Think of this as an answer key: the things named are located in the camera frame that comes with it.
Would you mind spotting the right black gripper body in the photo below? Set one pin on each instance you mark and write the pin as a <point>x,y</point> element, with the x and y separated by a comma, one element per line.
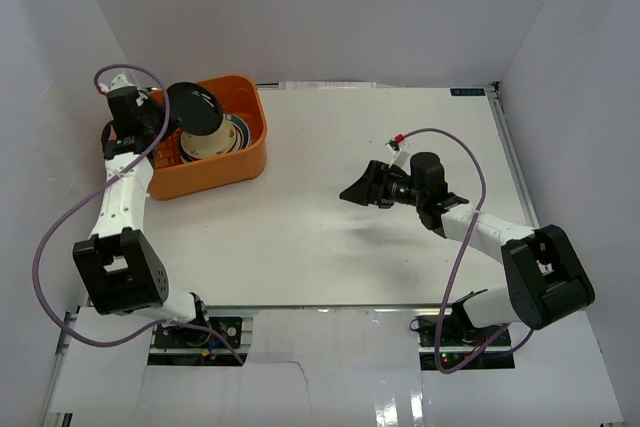
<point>398,189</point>

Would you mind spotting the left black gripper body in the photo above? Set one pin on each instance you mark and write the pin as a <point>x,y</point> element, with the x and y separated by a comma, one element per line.
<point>167,110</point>

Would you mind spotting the black plate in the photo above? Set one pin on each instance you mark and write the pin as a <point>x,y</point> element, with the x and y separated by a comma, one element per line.
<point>196,110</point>

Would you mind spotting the small yellow floral plate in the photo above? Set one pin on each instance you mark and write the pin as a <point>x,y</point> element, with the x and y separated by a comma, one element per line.
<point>212,145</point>

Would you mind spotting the white green rimmed plate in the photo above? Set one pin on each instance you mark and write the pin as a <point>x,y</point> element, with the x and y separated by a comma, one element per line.
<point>243,137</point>

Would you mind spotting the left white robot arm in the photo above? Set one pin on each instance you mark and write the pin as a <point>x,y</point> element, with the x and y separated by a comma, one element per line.
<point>120,269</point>

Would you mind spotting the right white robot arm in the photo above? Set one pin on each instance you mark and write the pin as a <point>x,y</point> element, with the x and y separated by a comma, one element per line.
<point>545,280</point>

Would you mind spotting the orange plastic bin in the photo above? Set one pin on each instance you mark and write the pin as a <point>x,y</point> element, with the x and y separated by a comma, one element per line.
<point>174,178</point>

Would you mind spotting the blue table label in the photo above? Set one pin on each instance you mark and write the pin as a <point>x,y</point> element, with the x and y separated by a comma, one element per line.
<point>467,92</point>

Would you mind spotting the white papers at back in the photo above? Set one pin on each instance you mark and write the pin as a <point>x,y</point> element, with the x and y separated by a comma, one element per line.
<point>325,85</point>

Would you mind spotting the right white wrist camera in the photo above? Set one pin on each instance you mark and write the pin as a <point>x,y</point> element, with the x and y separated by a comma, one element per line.
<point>397,150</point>

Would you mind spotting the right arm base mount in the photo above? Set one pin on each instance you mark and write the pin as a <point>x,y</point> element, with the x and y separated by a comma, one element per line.
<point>455,347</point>

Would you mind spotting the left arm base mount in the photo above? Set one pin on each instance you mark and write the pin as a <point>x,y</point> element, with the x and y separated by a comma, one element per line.
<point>181,347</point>

